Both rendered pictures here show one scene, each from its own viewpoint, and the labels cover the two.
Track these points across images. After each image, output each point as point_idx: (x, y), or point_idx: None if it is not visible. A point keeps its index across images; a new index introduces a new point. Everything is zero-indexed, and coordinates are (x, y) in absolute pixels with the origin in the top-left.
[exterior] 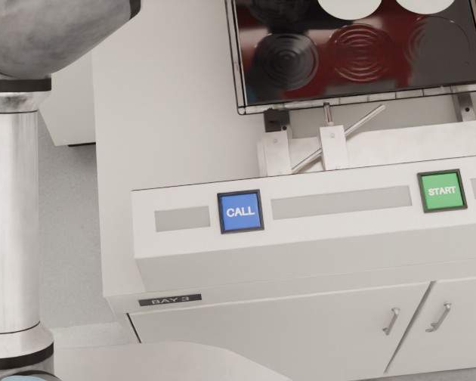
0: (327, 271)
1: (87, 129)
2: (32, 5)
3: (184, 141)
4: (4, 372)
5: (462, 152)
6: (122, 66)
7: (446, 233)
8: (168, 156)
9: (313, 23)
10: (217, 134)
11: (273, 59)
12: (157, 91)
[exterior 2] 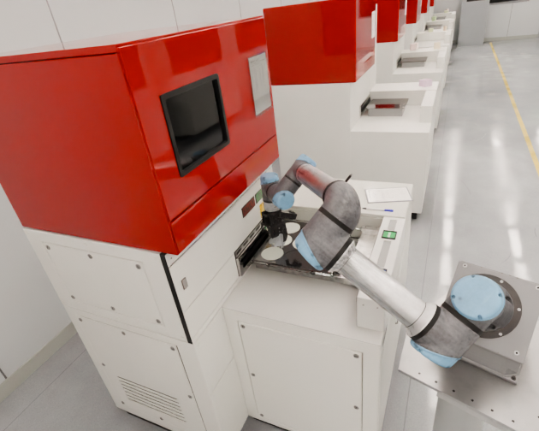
0: None
1: (235, 428)
2: (350, 195)
3: (326, 304)
4: (441, 309)
5: (370, 240)
6: (284, 312)
7: (400, 242)
8: (329, 310)
9: None
10: (328, 296)
11: None
12: (301, 306)
